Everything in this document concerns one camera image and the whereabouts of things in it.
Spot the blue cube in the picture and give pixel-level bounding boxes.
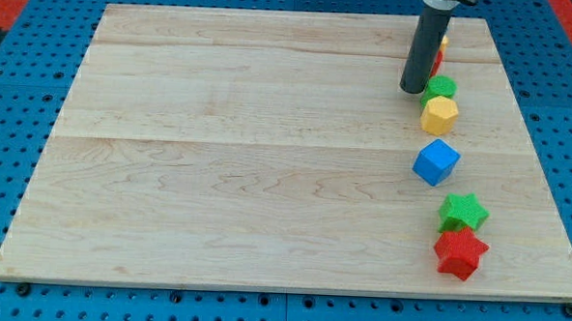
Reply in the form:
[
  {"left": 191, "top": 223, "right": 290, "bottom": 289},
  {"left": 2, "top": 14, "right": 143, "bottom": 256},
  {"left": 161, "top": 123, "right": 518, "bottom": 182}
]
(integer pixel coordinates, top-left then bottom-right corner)
[{"left": 413, "top": 139, "right": 461, "bottom": 187}]

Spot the green star block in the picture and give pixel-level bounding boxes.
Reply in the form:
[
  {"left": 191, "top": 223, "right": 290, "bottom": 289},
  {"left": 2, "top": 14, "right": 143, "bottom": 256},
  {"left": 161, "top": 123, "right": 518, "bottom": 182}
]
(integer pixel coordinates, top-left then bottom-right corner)
[{"left": 438, "top": 192, "right": 490, "bottom": 233}]

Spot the red star block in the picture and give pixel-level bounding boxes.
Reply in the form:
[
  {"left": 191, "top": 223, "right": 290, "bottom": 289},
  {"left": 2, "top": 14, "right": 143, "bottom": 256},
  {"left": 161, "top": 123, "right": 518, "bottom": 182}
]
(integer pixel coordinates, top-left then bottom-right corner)
[{"left": 433, "top": 226, "right": 489, "bottom": 280}]

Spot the wooden board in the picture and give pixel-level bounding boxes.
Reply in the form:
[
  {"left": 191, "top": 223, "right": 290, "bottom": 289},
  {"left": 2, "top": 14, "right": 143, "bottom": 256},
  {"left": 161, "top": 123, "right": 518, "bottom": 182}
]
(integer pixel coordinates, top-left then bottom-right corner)
[{"left": 0, "top": 4, "right": 572, "bottom": 303}]

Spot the yellow hexagon block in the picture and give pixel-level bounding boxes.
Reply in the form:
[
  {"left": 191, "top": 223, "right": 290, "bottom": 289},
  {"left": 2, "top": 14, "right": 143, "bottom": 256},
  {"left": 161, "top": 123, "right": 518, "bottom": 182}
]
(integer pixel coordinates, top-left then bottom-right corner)
[{"left": 420, "top": 96, "right": 459, "bottom": 136}]

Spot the green cylinder block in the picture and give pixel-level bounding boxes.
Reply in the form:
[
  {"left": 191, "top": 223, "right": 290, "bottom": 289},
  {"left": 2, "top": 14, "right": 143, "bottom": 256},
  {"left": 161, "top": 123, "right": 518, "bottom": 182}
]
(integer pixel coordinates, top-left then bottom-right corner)
[{"left": 420, "top": 75, "right": 458, "bottom": 107}]

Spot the red block behind rod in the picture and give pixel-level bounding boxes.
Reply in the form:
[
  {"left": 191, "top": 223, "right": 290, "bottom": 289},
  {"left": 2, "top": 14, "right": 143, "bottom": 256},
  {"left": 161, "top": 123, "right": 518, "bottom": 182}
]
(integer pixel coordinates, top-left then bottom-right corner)
[{"left": 429, "top": 50, "right": 443, "bottom": 77}]

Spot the small yellow block behind rod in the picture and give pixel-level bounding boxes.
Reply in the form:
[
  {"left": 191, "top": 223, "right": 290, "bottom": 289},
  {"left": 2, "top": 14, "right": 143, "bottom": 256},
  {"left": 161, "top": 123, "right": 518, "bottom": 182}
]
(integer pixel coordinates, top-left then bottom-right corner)
[{"left": 439, "top": 36, "right": 449, "bottom": 53}]

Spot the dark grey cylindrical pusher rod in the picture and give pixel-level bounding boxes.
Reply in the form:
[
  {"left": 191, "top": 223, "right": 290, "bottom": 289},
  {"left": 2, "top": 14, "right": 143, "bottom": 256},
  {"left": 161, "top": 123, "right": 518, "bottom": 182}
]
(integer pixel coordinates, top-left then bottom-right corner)
[{"left": 399, "top": 5, "right": 452, "bottom": 94}]

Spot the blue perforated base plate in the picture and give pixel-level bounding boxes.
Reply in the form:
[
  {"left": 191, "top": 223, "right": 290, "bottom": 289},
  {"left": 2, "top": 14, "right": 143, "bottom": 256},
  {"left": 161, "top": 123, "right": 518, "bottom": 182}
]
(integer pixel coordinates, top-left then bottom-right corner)
[{"left": 0, "top": 0, "right": 572, "bottom": 321}]

